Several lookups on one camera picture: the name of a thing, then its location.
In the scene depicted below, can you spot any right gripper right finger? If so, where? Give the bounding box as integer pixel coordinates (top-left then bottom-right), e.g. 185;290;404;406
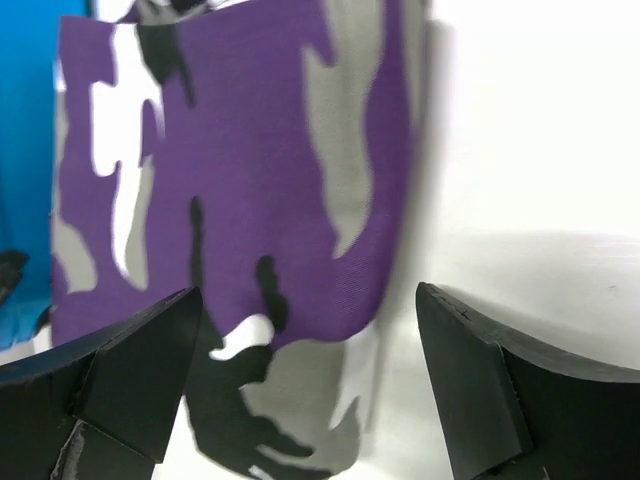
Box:
416;283;639;480

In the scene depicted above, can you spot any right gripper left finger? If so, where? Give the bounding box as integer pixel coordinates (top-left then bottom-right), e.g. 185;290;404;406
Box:
1;288;202;480

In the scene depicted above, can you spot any purple camouflage cloth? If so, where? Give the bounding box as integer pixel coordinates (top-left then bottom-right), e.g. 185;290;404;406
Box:
50;1;426;479

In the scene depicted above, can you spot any blue child suitcase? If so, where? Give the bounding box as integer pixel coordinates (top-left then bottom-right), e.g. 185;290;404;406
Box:
1;1;90;350

